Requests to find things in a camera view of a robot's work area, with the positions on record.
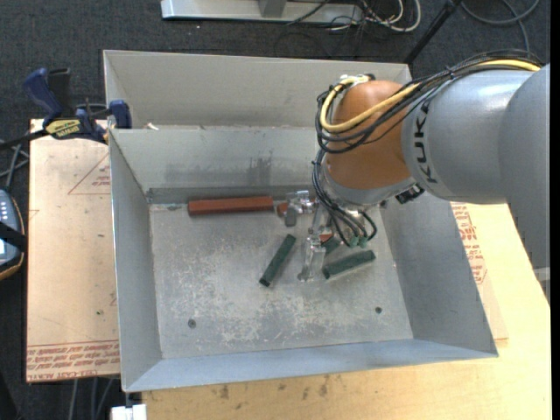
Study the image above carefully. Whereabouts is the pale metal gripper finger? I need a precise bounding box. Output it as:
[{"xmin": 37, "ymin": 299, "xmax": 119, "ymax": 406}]
[
  {"xmin": 297, "ymin": 236, "xmax": 315, "ymax": 283},
  {"xmin": 311, "ymin": 241, "xmax": 327, "ymax": 280}
]

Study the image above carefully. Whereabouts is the red-brown flat block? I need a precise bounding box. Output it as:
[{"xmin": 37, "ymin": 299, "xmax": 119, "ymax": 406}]
[
  {"xmin": 276, "ymin": 201, "xmax": 335, "ymax": 244},
  {"xmin": 187, "ymin": 195, "xmax": 276, "ymax": 218}
]

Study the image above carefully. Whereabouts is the grey metal bin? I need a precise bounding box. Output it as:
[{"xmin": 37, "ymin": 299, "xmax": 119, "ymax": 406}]
[{"xmin": 102, "ymin": 49, "xmax": 501, "ymax": 394}]

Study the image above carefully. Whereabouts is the brown cardboard board red print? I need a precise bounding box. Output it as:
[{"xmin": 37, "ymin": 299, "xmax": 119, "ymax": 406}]
[{"xmin": 25, "ymin": 118, "xmax": 511, "ymax": 385}]

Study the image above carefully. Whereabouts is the black cylinder on white bracket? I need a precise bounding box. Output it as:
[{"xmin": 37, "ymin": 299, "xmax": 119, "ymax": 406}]
[{"xmin": 395, "ymin": 183, "xmax": 426, "ymax": 206}]

